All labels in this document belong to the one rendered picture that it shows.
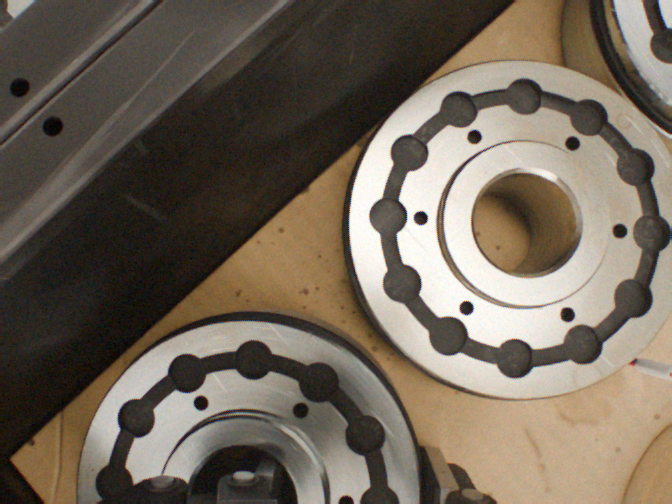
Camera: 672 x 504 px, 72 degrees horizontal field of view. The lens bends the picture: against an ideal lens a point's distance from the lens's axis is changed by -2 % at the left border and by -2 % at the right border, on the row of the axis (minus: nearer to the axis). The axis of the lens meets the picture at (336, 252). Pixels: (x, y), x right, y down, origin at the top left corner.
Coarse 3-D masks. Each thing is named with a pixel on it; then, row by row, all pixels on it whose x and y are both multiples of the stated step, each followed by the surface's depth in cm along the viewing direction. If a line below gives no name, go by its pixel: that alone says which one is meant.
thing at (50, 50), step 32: (64, 0) 7; (96, 0) 7; (128, 0) 7; (160, 0) 7; (0, 32) 7; (32, 32) 7; (64, 32) 7; (96, 32) 7; (0, 64) 7; (32, 64) 7; (64, 64) 7; (0, 96) 7; (32, 96) 7; (0, 128) 7
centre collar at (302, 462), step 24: (192, 432) 13; (216, 432) 13; (240, 432) 13; (264, 432) 13; (288, 432) 13; (192, 456) 13; (288, 456) 13; (312, 456) 13; (192, 480) 13; (312, 480) 13
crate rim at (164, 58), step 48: (192, 0) 7; (240, 0) 7; (288, 0) 7; (144, 48) 7; (192, 48) 7; (240, 48) 7; (96, 96) 7; (144, 96) 7; (192, 96) 7; (48, 144) 7; (96, 144) 7; (144, 144) 8; (0, 192) 7; (48, 192) 7; (96, 192) 8; (0, 240) 7; (48, 240) 8
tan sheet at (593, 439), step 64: (448, 64) 17; (320, 192) 17; (256, 256) 17; (320, 256) 17; (512, 256) 17; (192, 320) 17; (640, 384) 16; (64, 448) 17; (448, 448) 16; (512, 448) 16; (576, 448) 16; (640, 448) 16
